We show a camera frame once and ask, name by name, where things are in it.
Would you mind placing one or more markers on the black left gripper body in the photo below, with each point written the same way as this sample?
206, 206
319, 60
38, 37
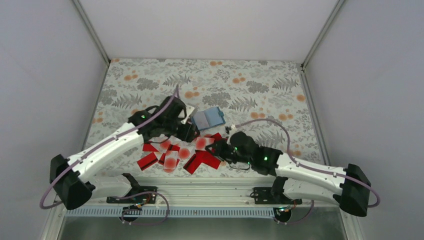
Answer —
185, 134

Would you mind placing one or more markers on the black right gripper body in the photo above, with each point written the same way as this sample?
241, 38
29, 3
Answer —
230, 155

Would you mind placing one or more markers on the white red-circle card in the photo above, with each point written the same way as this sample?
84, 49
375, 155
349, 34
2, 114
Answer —
202, 142

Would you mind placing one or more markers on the blue leather card holder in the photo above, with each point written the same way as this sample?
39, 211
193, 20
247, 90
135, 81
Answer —
209, 118

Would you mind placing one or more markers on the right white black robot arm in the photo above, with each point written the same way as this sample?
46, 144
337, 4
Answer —
295, 179

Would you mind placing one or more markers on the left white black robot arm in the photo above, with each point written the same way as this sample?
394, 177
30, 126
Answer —
74, 179

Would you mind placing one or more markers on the red card striped right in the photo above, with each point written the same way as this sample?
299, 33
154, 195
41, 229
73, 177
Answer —
217, 137

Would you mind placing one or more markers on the red card lower centre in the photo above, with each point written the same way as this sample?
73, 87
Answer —
201, 157

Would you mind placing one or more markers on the white red-dot card lower left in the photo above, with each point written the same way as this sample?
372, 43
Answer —
171, 161

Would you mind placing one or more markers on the red card lower left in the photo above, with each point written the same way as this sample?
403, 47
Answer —
147, 161

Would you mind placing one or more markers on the floral patterned table mat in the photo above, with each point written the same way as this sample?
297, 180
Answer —
267, 97

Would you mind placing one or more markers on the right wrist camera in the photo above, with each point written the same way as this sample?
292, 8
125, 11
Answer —
230, 129

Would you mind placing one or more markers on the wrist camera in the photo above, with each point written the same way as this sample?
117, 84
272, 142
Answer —
190, 111
230, 129

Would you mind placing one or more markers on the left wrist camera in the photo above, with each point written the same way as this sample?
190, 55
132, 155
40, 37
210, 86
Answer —
190, 111

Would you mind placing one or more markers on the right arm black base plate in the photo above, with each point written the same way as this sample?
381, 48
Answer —
264, 196

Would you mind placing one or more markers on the aluminium rail base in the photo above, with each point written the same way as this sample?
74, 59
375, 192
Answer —
203, 190

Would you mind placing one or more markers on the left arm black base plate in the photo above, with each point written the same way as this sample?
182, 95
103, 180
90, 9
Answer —
131, 198

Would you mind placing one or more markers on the blue slotted cable duct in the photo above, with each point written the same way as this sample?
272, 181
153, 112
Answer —
174, 212

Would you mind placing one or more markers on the aluminium corner post left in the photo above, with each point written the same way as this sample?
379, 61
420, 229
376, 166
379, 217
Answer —
91, 30

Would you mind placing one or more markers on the aluminium corner post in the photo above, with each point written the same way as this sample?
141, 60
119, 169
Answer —
323, 32
91, 30

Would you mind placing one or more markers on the aluminium corner post right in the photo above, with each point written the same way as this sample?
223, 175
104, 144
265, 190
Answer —
323, 32

